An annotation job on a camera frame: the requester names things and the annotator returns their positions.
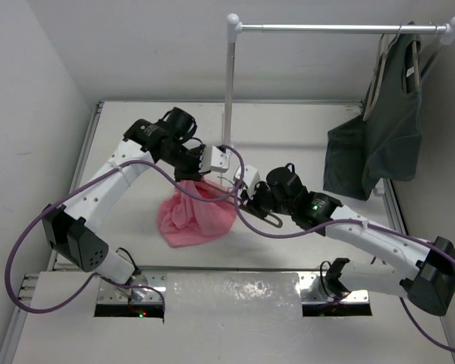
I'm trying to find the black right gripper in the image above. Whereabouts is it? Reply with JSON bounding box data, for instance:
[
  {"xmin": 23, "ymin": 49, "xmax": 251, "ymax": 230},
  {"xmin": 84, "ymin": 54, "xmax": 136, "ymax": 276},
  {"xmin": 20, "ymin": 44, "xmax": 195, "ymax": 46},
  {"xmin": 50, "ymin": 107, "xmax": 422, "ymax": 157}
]
[{"xmin": 240, "ymin": 180, "xmax": 293, "ymax": 220}]

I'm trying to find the pink t shirt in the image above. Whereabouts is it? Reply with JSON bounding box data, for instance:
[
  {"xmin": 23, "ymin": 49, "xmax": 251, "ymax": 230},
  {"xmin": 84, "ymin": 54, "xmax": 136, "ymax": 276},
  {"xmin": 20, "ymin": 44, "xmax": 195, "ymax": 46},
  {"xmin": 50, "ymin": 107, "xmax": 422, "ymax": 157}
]
[{"xmin": 156, "ymin": 180, "xmax": 237, "ymax": 248}]

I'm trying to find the grey velvet hanger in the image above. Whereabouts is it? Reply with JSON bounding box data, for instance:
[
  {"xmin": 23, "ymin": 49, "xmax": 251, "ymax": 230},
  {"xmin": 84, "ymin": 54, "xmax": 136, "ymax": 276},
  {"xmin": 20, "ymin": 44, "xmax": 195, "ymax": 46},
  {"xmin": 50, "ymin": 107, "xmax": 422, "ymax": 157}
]
[{"xmin": 200, "ymin": 166, "xmax": 283, "ymax": 228}]

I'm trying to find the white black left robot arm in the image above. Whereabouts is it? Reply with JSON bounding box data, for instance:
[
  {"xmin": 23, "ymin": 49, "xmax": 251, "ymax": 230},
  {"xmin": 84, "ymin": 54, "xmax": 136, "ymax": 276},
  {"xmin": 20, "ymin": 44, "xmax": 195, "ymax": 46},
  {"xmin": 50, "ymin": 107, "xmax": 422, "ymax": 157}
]
[{"xmin": 42, "ymin": 107, "xmax": 216, "ymax": 284}]

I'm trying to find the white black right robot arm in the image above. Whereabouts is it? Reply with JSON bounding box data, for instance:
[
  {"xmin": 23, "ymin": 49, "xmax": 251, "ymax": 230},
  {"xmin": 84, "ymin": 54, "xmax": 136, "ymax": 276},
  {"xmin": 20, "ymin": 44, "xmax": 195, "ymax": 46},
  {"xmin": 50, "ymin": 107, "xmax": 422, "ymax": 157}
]
[{"xmin": 234, "ymin": 163, "xmax": 455, "ymax": 317}]

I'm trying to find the dark green t shirt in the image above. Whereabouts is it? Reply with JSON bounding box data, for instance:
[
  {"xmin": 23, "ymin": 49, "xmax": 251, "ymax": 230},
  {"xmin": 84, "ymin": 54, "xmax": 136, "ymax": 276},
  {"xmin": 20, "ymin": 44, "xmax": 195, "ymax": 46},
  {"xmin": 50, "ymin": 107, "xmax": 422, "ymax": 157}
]
[{"xmin": 323, "ymin": 34, "xmax": 422, "ymax": 200}]

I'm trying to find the beige hanger with green shirt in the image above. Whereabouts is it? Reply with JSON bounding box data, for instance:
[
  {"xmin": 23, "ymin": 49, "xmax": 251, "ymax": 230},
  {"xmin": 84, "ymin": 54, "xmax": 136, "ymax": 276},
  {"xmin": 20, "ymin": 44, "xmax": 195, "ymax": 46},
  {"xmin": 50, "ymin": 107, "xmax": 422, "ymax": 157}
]
[{"xmin": 362, "ymin": 33, "xmax": 422, "ymax": 121}]

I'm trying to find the white clothes rack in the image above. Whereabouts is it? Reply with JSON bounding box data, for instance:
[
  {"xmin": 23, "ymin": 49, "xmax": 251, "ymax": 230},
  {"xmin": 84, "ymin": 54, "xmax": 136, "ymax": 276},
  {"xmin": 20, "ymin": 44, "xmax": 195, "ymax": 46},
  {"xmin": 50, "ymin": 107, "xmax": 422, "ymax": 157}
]
[{"xmin": 223, "ymin": 14, "xmax": 455, "ymax": 144}]

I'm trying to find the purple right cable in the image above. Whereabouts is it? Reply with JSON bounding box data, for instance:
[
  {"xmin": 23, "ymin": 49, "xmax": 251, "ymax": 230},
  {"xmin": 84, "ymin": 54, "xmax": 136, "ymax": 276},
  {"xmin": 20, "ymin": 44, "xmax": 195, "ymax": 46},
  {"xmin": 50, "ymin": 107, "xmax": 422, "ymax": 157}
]
[{"xmin": 233, "ymin": 166, "xmax": 455, "ymax": 356}]

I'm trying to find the purple cable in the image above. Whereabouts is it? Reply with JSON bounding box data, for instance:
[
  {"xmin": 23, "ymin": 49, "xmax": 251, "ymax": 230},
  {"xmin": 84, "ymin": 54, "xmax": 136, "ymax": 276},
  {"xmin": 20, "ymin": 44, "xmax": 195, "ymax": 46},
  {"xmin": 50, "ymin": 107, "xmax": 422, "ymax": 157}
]
[
  {"xmin": 233, "ymin": 166, "xmax": 455, "ymax": 356},
  {"xmin": 4, "ymin": 146, "xmax": 246, "ymax": 314}
]

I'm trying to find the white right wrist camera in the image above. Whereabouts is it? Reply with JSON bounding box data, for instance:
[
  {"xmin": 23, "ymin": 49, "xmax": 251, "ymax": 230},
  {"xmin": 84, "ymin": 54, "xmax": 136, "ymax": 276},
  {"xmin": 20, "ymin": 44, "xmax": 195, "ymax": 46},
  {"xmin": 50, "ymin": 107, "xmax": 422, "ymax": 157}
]
[{"xmin": 234, "ymin": 165, "xmax": 261, "ymax": 189}]

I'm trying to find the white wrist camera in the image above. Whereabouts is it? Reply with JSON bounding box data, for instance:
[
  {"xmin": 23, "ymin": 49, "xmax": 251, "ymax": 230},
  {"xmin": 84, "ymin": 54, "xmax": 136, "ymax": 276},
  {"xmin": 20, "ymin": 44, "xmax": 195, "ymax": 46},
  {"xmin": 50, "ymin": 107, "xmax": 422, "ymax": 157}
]
[
  {"xmin": 200, "ymin": 146, "xmax": 230, "ymax": 173},
  {"xmin": 234, "ymin": 165, "xmax": 261, "ymax": 189}
]

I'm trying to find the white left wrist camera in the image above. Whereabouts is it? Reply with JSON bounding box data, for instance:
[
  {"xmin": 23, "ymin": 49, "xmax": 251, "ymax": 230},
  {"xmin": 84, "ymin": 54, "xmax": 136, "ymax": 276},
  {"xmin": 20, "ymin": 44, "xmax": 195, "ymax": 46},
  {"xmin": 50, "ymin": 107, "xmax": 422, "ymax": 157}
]
[{"xmin": 200, "ymin": 146, "xmax": 230, "ymax": 173}]

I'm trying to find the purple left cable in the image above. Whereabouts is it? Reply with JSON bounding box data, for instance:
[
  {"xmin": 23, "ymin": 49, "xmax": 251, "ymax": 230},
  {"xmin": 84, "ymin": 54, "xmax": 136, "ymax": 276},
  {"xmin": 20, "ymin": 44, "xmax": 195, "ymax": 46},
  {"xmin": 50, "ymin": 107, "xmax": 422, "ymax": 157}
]
[{"xmin": 4, "ymin": 146, "xmax": 246, "ymax": 314}]

